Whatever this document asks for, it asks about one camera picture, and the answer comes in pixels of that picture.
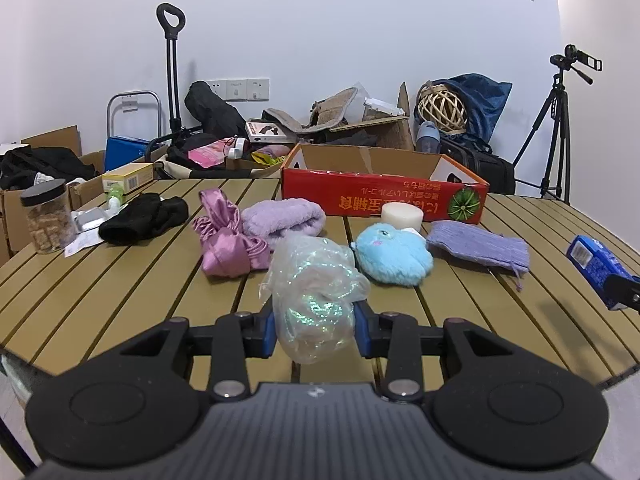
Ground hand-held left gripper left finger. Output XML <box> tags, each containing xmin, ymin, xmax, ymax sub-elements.
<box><xmin>119</xmin><ymin>304</ymin><xmax>277</xmax><ymax>402</ymax></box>

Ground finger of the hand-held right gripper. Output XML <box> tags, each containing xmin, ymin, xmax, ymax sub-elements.
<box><xmin>602</xmin><ymin>274</ymin><xmax>640</xmax><ymax>317</ymax></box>

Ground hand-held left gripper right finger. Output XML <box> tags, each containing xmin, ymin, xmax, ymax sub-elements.
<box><xmin>353</xmin><ymin>301</ymin><xmax>521</xmax><ymax>402</ymax></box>

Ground blue packet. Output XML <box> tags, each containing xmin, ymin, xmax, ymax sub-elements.
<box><xmin>566</xmin><ymin>235</ymin><xmax>633</xmax><ymax>311</ymax></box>

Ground iridescent plastic bag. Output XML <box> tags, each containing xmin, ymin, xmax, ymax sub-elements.
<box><xmin>259</xmin><ymin>235</ymin><xmax>372</xmax><ymax>365</ymax></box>

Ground blue plush toy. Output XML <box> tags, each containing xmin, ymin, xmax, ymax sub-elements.
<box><xmin>350</xmin><ymin>224</ymin><xmax>434</xmax><ymax>288</ymax></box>

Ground pink satin bag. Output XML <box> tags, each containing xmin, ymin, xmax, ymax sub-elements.
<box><xmin>192</xmin><ymin>188</ymin><xmax>273</xmax><ymax>277</ymax></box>

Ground purple fluffy towel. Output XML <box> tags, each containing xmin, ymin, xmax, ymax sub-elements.
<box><xmin>241</xmin><ymin>199</ymin><xmax>327</xmax><ymax>241</ymax></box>

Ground white foam cylinder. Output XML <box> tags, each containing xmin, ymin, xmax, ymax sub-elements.
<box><xmin>381</xmin><ymin>202</ymin><xmax>425</xmax><ymax>233</ymax></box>

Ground purple woven pouch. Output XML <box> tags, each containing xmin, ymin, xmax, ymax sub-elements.
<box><xmin>426</xmin><ymin>220</ymin><xmax>531</xmax><ymax>293</ymax></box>

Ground tan folding table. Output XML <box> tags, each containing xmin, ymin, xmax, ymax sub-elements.
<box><xmin>0</xmin><ymin>177</ymin><xmax>640</xmax><ymax>396</ymax></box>

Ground red cardboard box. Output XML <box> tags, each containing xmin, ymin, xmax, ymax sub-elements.
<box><xmin>280</xmin><ymin>142</ymin><xmax>490</xmax><ymax>224</ymax></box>

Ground black gloves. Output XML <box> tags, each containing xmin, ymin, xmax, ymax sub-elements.
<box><xmin>98</xmin><ymin>193</ymin><xmax>190</xmax><ymax>246</ymax></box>

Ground yellow snack packet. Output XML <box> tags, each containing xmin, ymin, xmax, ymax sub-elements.
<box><xmin>250</xmin><ymin>150</ymin><xmax>288</xmax><ymax>167</ymax></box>

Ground black tripod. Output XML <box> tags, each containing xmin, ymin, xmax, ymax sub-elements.
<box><xmin>512</xmin><ymin>72</ymin><xmax>573</xmax><ymax>206</ymax></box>

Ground black suitcase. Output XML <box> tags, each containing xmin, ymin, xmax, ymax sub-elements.
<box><xmin>440</xmin><ymin>137</ymin><xmax>516</xmax><ymax>195</ymax></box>

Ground pink packet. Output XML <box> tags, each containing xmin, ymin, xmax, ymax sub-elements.
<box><xmin>187</xmin><ymin>139</ymin><xmax>236</xmax><ymax>167</ymax></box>

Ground brown cardboard box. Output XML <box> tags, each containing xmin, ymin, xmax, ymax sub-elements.
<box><xmin>327</xmin><ymin>82</ymin><xmax>416</xmax><ymax>153</ymax></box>

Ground brown and white book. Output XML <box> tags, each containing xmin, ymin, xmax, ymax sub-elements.
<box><xmin>245</xmin><ymin>120</ymin><xmax>296</xmax><ymax>143</ymax></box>

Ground blue water bottle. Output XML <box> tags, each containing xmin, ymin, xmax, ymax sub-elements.
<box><xmin>415</xmin><ymin>121</ymin><xmax>442</xmax><ymax>155</ymax></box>

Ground yellow box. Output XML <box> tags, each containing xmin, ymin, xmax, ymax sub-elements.
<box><xmin>101</xmin><ymin>162</ymin><xmax>155</xmax><ymax>193</ymax></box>

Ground white blister pack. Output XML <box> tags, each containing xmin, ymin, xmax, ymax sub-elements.
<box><xmin>64</xmin><ymin>207</ymin><xmax>113</xmax><ymax>256</ymax></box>

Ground beige felt cloth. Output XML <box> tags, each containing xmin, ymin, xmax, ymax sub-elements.
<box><xmin>263</xmin><ymin>87</ymin><xmax>358</xmax><ymax>136</ymax></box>

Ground white plastic box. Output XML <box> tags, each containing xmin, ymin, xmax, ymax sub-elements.
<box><xmin>362</xmin><ymin>96</ymin><xmax>405</xmax><ymax>121</ymax></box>

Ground blue cloth bag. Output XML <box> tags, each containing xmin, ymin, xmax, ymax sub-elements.
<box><xmin>430</xmin><ymin>74</ymin><xmax>513</xmax><ymax>143</ymax></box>

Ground black duffel bag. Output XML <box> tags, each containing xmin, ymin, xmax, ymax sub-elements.
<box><xmin>184</xmin><ymin>80</ymin><xmax>249</xmax><ymax>138</ymax></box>

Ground large cardboard box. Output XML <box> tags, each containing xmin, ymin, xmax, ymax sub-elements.
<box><xmin>0</xmin><ymin>150</ymin><xmax>108</xmax><ymax>256</ymax></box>

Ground rattan ball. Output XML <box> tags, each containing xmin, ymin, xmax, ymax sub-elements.
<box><xmin>416</xmin><ymin>82</ymin><xmax>469</xmax><ymax>135</ymax></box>

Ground clear jar with black lid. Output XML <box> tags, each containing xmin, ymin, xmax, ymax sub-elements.
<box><xmin>20</xmin><ymin>178</ymin><xmax>77</xmax><ymax>255</ymax></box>

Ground pale green bin liner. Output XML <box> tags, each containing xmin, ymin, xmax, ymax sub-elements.
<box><xmin>0</xmin><ymin>352</ymin><xmax>36</xmax><ymax>411</ymax></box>

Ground black clothes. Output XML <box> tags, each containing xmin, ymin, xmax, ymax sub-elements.
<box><xmin>0</xmin><ymin>146</ymin><xmax>98</xmax><ymax>192</ymax></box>

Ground black camcorder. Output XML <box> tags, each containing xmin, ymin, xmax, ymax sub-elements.
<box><xmin>549</xmin><ymin>44</ymin><xmax>603</xmax><ymax>86</ymax></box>

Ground black cart handle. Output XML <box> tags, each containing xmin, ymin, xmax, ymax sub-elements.
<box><xmin>156</xmin><ymin>3</ymin><xmax>188</xmax><ymax>133</ymax></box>

